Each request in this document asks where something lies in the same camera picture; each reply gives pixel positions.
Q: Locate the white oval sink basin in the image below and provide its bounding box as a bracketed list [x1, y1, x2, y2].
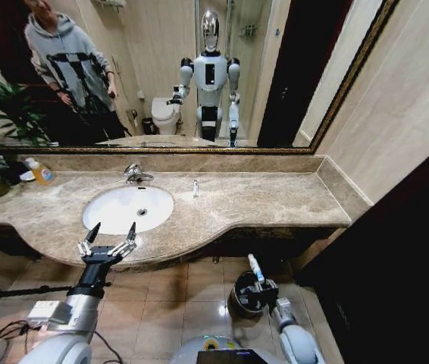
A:
[81, 185, 175, 237]

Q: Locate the black floor cable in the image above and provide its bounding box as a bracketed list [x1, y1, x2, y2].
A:
[0, 318, 124, 364]

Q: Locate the dark wooden door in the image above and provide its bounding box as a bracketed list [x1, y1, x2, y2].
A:
[293, 131, 429, 364]

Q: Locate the white blue toothpaste tube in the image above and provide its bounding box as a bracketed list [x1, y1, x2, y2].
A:
[246, 253, 267, 284]

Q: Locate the dark framed wall mirror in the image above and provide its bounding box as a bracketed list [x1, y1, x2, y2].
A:
[0, 0, 402, 156]

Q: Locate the black round trash bin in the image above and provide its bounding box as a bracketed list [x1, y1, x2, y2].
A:
[227, 270, 277, 320]

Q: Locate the black rod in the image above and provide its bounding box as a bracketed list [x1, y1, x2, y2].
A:
[0, 286, 83, 304]

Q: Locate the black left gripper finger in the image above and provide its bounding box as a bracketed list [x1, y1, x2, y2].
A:
[108, 221, 139, 261]
[77, 221, 102, 259]

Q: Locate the orange soap bottle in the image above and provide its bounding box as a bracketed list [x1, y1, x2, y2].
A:
[24, 157, 56, 187]

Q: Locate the chrome faucet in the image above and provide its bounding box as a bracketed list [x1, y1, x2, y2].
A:
[123, 162, 155, 186]

